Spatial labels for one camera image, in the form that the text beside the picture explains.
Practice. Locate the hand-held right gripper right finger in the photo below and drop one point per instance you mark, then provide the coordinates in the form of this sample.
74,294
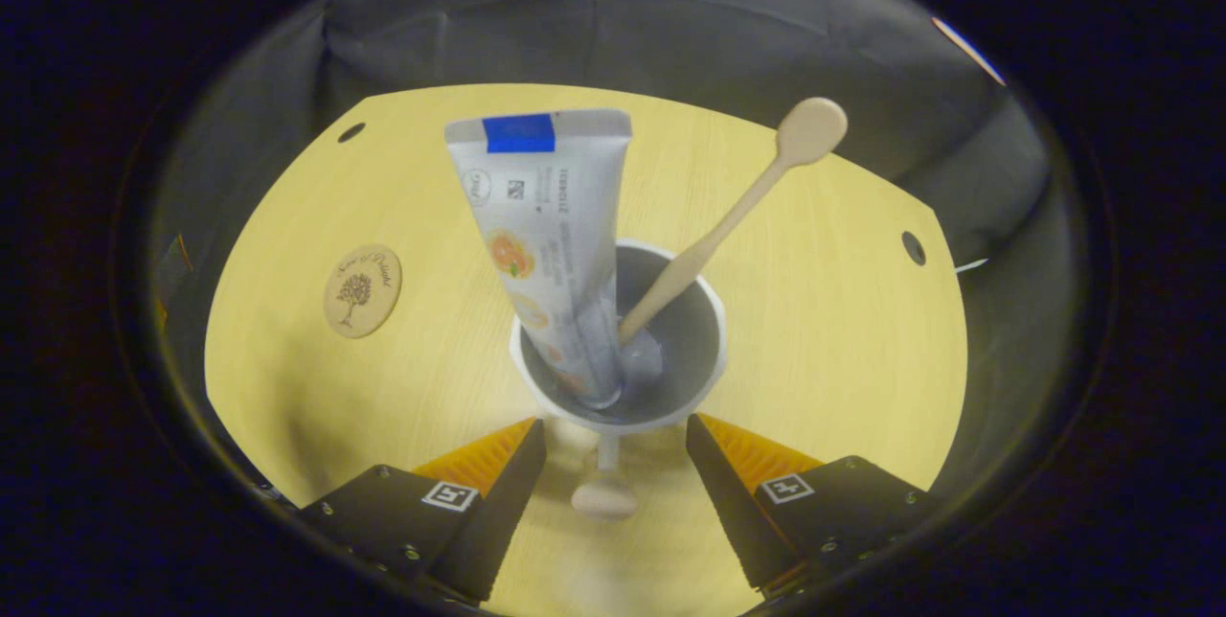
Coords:
723,502

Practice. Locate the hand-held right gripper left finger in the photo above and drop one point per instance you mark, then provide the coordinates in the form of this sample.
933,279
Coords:
498,502

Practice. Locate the white cup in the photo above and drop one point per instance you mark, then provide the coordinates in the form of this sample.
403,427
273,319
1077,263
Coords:
685,339

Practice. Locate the round wooden coaster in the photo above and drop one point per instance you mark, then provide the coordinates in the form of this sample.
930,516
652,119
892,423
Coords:
362,292

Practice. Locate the white toothpaste tube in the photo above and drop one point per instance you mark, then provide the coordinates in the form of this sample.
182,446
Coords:
551,234

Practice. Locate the beige toothbrush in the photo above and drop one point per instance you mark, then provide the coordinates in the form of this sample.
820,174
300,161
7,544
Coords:
728,215

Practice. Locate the black desk grommet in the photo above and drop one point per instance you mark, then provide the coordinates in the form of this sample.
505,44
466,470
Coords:
914,248
351,131

